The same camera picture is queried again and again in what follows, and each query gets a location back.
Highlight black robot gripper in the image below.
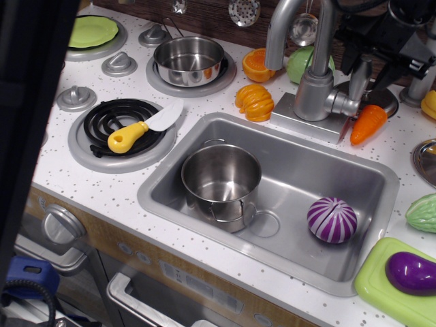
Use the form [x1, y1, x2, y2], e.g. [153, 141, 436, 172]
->
[335, 14, 430, 91]

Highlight silver faucet lever handle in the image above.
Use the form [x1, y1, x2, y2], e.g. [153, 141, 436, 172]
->
[325, 56, 372, 116]

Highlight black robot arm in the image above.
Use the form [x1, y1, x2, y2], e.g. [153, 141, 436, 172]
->
[333, 1, 435, 90]

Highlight orange toy carrot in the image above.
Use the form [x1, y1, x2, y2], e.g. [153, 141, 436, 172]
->
[350, 105, 388, 145]

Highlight yellow toy pepper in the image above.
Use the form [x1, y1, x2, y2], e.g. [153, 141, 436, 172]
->
[420, 90, 436, 119]

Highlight silver toy faucet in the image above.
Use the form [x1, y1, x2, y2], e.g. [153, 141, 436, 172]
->
[264, 0, 355, 146]

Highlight hanging steel ladle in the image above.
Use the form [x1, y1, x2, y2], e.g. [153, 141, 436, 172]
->
[290, 1, 318, 46]

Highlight steel lid at right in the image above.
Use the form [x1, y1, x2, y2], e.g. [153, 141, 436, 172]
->
[413, 139, 436, 187]

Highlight orange toy half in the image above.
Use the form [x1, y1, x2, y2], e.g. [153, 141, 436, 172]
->
[242, 48, 276, 82]

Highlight orange toy pumpkin piece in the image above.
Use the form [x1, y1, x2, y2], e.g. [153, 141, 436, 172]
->
[235, 84, 275, 122]

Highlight hanging slotted spoon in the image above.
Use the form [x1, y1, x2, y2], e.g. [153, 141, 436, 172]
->
[228, 0, 261, 27]

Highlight light green toy vegetable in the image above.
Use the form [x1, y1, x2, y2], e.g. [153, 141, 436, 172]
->
[405, 193, 435, 233]

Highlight purple striped toy onion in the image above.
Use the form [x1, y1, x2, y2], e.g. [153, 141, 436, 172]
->
[307, 197, 358, 244]

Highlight grey sink basin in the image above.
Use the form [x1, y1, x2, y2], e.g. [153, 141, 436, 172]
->
[138, 113, 399, 297]

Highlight steel saucepan on burner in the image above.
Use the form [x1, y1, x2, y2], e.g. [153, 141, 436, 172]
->
[152, 35, 225, 88]

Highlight steel pot in sink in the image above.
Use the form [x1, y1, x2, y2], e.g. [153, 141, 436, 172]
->
[181, 138, 262, 233]

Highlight hanging steel utensil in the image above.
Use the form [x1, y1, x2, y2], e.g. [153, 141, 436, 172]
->
[172, 0, 188, 14]

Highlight purple toy eggplant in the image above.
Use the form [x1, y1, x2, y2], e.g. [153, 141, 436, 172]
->
[385, 251, 435, 296]

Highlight green cutting board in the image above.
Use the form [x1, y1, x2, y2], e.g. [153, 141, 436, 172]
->
[354, 237, 435, 327]

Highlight grey stove knob back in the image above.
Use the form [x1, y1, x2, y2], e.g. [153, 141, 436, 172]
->
[138, 25, 170, 48]

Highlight grey stove knob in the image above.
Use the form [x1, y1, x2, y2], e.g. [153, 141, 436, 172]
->
[57, 85, 97, 112]
[102, 52, 138, 78]
[138, 25, 170, 48]

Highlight grey stove knob middle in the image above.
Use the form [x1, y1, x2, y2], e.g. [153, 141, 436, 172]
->
[102, 52, 138, 78]

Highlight black coil burner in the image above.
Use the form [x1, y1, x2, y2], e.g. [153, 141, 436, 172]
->
[83, 99, 158, 158]

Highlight green toy plate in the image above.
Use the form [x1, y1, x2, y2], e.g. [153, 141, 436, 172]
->
[68, 16, 119, 49]

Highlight grey stove knob front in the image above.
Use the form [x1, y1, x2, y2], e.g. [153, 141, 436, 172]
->
[57, 85, 97, 112]

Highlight silver oven dial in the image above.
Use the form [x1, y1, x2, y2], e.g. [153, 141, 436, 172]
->
[41, 204, 87, 245]

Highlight yellow handled toy knife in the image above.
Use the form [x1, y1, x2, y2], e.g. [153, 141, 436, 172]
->
[107, 99, 184, 154]

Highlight dark foreground post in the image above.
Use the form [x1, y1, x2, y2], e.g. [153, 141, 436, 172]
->
[0, 0, 82, 273]

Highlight silver oven door handle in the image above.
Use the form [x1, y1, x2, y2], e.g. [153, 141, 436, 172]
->
[106, 272, 184, 326]

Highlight blue clamp with cable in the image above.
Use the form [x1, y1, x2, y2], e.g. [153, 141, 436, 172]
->
[0, 255, 61, 327]

